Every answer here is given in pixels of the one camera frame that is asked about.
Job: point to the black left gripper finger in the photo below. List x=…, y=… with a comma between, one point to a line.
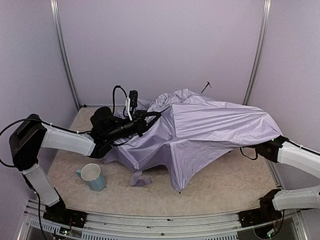
x=145, y=113
x=154, y=118

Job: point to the right aluminium corner post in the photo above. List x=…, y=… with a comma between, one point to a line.
x=258, y=52

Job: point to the aluminium corner post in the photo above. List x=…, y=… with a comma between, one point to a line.
x=54, y=6
x=258, y=52

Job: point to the light blue plastic pitcher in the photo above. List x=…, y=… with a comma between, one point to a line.
x=93, y=176

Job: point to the left aluminium corner post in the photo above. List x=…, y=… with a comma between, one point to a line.
x=54, y=6

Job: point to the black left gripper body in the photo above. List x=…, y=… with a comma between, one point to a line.
x=141, y=122

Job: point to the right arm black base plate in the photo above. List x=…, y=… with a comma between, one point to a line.
x=256, y=216

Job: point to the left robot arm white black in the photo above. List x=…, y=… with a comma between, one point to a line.
x=34, y=134

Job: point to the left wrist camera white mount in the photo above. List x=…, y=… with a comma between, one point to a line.
x=131, y=102

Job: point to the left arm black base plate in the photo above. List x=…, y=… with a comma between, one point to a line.
x=68, y=217

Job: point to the aluminium front rail frame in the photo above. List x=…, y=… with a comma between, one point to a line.
x=109, y=226

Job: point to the lilac folding umbrella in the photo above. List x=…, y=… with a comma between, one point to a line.
x=193, y=131

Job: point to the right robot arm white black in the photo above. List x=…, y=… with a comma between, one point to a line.
x=298, y=168

